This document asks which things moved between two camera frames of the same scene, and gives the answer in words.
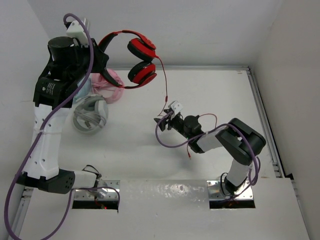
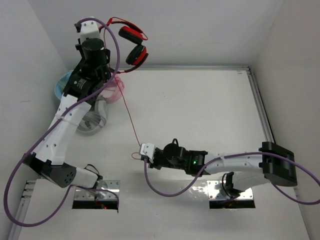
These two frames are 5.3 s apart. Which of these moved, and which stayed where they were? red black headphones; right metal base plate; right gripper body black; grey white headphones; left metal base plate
Moved: red black headphones; right gripper body black
Stayed: grey white headphones; right metal base plate; left metal base plate
